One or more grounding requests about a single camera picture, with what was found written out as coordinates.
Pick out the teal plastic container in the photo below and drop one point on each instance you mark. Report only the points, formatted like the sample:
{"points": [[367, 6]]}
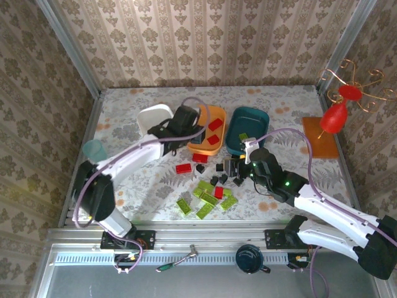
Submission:
{"points": [[248, 119]]}

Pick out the aluminium table side rail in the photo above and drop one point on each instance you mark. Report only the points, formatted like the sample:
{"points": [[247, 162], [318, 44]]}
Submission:
{"points": [[344, 164], [90, 130]]}

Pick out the black lego brick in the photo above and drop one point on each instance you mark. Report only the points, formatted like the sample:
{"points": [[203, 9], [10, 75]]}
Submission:
{"points": [[222, 177], [238, 182], [219, 167], [200, 168], [214, 180]]}

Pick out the aluminium front rail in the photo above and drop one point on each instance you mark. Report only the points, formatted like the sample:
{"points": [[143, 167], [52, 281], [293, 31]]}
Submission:
{"points": [[201, 237]]}

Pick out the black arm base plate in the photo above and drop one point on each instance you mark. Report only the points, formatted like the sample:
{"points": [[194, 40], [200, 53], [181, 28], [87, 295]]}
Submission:
{"points": [[149, 240], [274, 240]]}

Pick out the white plastic container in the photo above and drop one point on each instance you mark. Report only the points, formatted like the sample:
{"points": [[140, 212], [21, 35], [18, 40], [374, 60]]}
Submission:
{"points": [[152, 119]]}

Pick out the translucent teal cup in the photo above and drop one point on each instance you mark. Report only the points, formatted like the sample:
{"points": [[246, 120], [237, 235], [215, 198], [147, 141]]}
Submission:
{"points": [[94, 150]]}

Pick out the aluminium frame post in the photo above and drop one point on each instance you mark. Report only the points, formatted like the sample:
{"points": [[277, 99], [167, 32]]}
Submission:
{"points": [[345, 46], [70, 46]]}

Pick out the red plastic goblet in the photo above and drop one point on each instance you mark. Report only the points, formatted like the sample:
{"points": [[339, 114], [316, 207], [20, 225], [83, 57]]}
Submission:
{"points": [[333, 119]]}

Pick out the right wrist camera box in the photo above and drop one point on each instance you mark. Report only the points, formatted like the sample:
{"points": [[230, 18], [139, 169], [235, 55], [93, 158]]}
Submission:
{"points": [[249, 150]]}

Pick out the orange wooden board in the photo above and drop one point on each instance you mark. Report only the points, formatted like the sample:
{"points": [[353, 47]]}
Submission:
{"points": [[325, 146]]}

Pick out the orange plastic container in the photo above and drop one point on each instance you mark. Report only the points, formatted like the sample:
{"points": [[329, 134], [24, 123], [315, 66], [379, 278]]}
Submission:
{"points": [[221, 112]]}

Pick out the dark blue mug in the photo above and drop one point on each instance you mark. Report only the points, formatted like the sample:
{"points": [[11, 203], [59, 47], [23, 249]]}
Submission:
{"points": [[248, 257]]}

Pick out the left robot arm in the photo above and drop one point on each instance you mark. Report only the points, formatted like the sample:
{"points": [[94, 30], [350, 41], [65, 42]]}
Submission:
{"points": [[130, 156]]}

